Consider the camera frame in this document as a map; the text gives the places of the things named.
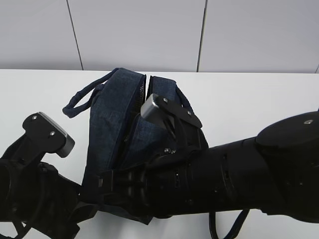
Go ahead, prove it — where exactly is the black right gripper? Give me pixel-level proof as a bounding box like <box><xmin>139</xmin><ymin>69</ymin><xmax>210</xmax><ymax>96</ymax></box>
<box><xmin>89</xmin><ymin>146</ymin><xmax>199</xmax><ymax>219</ymax></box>

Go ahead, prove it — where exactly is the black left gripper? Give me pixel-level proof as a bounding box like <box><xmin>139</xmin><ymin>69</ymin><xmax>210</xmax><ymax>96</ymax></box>
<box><xmin>0</xmin><ymin>159</ymin><xmax>97</xmax><ymax>239</ymax></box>

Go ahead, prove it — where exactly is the navy insulated lunch bag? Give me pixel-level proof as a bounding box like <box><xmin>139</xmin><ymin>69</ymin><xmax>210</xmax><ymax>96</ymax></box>
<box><xmin>63</xmin><ymin>68</ymin><xmax>208</xmax><ymax>213</ymax></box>

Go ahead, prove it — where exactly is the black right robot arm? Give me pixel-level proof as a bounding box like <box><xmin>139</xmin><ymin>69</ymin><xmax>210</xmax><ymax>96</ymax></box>
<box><xmin>96</xmin><ymin>111</ymin><xmax>319</xmax><ymax>223</ymax></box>

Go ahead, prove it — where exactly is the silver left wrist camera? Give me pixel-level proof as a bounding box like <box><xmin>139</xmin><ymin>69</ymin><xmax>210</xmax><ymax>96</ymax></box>
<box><xmin>37</xmin><ymin>112</ymin><xmax>75</xmax><ymax>158</ymax></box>

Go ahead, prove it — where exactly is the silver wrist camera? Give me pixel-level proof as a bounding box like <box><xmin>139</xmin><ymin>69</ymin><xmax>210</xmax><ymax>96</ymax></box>
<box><xmin>141</xmin><ymin>93</ymin><xmax>174</xmax><ymax>129</ymax></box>
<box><xmin>37</xmin><ymin>112</ymin><xmax>75</xmax><ymax>158</ymax></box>

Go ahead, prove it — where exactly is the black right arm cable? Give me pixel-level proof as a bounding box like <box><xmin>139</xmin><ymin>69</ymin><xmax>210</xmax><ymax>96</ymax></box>
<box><xmin>208</xmin><ymin>209</ymin><xmax>250</xmax><ymax>239</ymax></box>

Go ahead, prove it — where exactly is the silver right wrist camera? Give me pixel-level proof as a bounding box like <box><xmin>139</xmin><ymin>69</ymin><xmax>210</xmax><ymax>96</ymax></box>
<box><xmin>141</xmin><ymin>93</ymin><xmax>174</xmax><ymax>129</ymax></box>

